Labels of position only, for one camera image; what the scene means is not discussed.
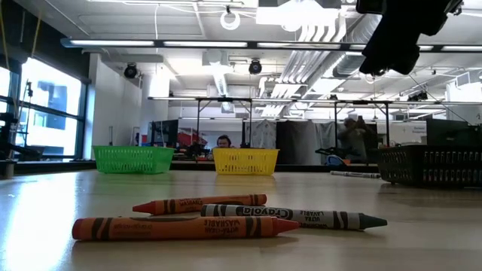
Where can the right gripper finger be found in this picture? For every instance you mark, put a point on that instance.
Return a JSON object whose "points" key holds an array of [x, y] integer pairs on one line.
{"points": [[374, 58], [404, 56]]}

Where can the white crayon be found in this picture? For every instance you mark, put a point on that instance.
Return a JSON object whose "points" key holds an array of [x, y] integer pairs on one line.
{"points": [[354, 174]]}

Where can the grey crayon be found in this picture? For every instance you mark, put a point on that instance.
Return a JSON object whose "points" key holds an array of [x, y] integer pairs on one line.
{"points": [[309, 217]]}

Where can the orange crayon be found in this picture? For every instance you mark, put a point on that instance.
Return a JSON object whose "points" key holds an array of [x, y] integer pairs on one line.
{"points": [[169, 228], [196, 204]]}

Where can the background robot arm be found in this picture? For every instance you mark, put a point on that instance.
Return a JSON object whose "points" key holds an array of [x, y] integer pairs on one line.
{"points": [[196, 152], [327, 151]]}

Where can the person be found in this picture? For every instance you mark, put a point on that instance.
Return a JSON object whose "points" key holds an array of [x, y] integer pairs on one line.
{"points": [[352, 141], [224, 142]]}

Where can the white ceiling pipes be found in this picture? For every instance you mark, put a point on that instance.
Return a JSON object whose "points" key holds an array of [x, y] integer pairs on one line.
{"points": [[290, 75]]}

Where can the black panel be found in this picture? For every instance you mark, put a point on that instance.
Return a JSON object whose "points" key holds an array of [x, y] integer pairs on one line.
{"points": [[373, 145]]}

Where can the grey curtain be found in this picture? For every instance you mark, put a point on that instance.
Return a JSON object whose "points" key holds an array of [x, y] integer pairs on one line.
{"points": [[325, 131]]}

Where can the black monitor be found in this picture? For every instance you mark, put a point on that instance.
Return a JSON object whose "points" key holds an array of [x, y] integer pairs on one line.
{"points": [[165, 131], [452, 131]]}

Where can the black plastic basket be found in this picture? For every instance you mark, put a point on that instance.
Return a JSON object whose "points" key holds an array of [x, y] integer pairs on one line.
{"points": [[433, 165]]}

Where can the black curtain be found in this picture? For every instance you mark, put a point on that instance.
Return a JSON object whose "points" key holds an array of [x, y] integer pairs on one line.
{"points": [[297, 141]]}

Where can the white patterned curtain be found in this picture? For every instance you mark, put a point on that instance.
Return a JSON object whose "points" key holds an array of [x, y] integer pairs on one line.
{"points": [[263, 133]]}

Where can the yellow plastic basket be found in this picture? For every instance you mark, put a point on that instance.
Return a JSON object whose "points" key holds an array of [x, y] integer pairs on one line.
{"points": [[244, 162]]}

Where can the red storage rack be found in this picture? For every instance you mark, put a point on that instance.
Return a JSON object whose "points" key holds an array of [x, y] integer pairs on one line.
{"points": [[188, 137]]}

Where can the overhead light bar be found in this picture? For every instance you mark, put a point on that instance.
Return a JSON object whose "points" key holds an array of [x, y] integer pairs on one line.
{"points": [[113, 43]]}

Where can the green plastic basket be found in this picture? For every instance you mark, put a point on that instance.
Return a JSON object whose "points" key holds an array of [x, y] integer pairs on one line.
{"points": [[132, 160]]}

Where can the large window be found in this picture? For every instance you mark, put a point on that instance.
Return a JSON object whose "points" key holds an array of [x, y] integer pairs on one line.
{"points": [[49, 113]]}

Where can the black equipment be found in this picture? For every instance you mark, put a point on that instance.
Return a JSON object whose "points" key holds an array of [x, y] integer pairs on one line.
{"points": [[7, 135]]}

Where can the small grey cup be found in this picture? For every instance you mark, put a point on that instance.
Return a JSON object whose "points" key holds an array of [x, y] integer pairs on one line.
{"points": [[10, 169]]}

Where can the black ceiling camera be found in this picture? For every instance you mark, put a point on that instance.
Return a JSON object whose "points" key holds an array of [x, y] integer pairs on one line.
{"points": [[130, 71], [418, 96], [255, 67]]}

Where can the black camera gantry frame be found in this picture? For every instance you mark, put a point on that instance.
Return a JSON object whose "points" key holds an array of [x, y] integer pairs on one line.
{"points": [[226, 99], [361, 102]]}

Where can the black aluminium table frame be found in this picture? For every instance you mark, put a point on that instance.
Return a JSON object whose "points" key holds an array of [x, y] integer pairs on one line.
{"points": [[56, 167]]}

